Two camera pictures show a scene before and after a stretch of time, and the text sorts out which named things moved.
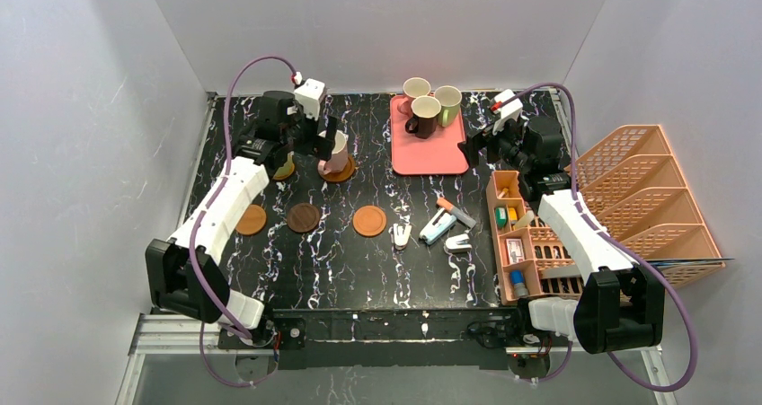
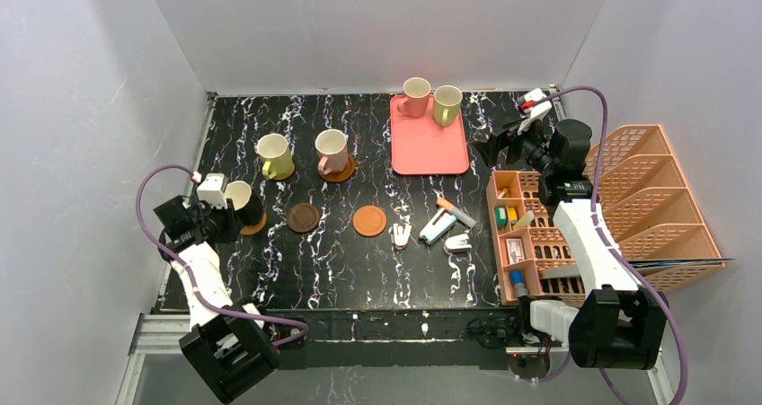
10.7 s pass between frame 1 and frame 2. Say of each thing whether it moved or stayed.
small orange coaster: stayed
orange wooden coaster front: stayed
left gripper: moved
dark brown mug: moved
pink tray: stayed
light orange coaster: stayed
